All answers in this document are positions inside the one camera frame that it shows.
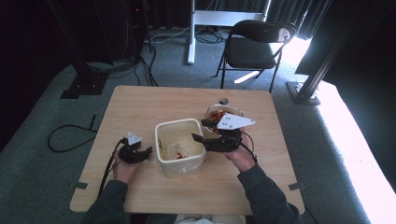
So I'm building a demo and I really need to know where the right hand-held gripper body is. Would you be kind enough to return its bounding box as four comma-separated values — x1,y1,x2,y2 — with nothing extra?
206,113,256,153

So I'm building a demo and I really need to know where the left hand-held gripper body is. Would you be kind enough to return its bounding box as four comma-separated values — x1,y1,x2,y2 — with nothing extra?
118,131,143,165

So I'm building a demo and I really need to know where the pile of red rings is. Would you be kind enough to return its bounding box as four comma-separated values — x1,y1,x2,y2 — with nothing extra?
207,110,227,126

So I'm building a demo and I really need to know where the clear plastic container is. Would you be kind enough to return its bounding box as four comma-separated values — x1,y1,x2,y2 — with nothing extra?
204,104,245,138

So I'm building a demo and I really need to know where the cream square plastic bin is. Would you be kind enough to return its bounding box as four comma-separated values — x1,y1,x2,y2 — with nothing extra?
154,118,207,179

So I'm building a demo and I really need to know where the person's left hand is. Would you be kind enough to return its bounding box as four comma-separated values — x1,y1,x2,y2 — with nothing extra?
112,152,141,185

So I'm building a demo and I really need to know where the person's right hand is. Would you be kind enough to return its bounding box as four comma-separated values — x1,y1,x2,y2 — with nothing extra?
224,138,258,173

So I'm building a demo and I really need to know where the person's lap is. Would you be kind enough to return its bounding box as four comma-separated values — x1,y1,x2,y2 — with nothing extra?
172,214,247,224

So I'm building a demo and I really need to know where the black folding chair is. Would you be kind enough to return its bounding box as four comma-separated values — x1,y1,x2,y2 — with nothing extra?
214,19,297,93

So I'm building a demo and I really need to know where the black slanted stand with base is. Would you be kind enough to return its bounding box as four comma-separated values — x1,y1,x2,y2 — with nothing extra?
286,0,359,106

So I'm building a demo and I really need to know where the right hand-held gripper cable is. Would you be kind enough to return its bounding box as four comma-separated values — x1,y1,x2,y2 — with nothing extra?
239,131,259,164

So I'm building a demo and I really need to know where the hand-held gripper cable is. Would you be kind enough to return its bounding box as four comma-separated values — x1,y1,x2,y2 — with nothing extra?
97,138,125,198
239,131,259,164

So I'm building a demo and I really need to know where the left hand-held gripper cable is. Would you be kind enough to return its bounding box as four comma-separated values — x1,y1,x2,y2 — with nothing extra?
97,138,125,198

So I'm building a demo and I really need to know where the black looped floor cable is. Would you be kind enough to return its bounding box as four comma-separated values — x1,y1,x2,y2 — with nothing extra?
47,114,98,153

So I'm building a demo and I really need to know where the bundle of black floor cables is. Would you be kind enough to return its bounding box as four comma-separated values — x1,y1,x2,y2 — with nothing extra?
87,43,160,88

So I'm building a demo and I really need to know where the white floor cable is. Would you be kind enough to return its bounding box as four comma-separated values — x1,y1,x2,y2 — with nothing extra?
146,26,191,45

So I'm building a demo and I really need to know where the white desk frame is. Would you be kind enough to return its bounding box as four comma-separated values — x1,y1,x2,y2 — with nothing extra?
187,0,272,65

